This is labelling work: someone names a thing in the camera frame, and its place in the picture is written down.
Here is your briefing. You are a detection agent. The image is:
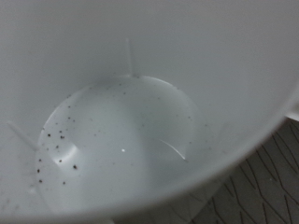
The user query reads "white two-tier turntable shelf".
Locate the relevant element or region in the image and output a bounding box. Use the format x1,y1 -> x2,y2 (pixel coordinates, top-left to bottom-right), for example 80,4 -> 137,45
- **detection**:
111,118 -> 299,224

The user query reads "white mug green-tipped handle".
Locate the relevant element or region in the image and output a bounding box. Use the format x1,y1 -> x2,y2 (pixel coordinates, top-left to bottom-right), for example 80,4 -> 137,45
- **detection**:
0,0 -> 299,224

